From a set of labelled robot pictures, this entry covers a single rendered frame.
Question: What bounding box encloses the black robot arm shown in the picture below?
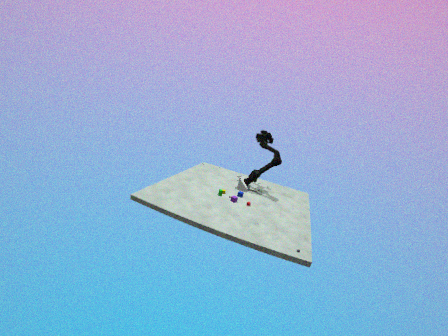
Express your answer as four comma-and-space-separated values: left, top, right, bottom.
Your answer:
244, 130, 282, 186

